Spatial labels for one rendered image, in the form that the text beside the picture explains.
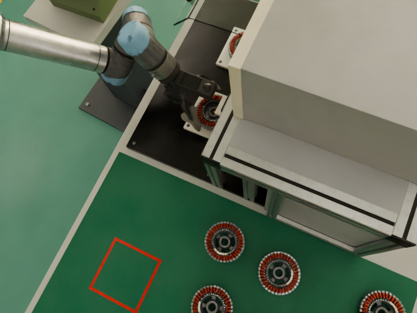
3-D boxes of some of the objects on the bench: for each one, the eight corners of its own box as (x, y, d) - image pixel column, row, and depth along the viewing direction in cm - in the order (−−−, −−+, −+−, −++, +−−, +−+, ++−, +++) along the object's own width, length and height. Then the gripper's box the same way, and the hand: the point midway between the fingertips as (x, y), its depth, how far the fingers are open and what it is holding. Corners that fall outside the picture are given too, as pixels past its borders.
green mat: (16, 340, 107) (16, 340, 107) (119, 151, 121) (119, 151, 121) (342, 539, 86) (343, 540, 86) (421, 283, 100) (421, 283, 100)
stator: (190, 124, 118) (188, 119, 114) (206, 94, 120) (205, 88, 117) (223, 137, 115) (223, 132, 112) (238, 105, 118) (237, 100, 114)
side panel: (265, 215, 110) (271, 191, 80) (269, 206, 111) (277, 178, 80) (360, 257, 104) (406, 248, 74) (364, 246, 105) (411, 233, 74)
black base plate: (128, 148, 121) (125, 146, 119) (211, -7, 136) (211, -11, 134) (265, 207, 111) (265, 206, 109) (339, 32, 126) (340, 28, 124)
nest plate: (215, 65, 125) (215, 63, 124) (234, 28, 128) (234, 27, 127) (258, 80, 121) (258, 78, 120) (276, 42, 125) (276, 40, 124)
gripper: (170, 41, 108) (208, 82, 122) (138, 99, 103) (181, 135, 117) (191, 40, 102) (228, 83, 116) (158, 102, 98) (201, 139, 112)
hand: (211, 110), depth 115 cm, fingers open, 14 cm apart
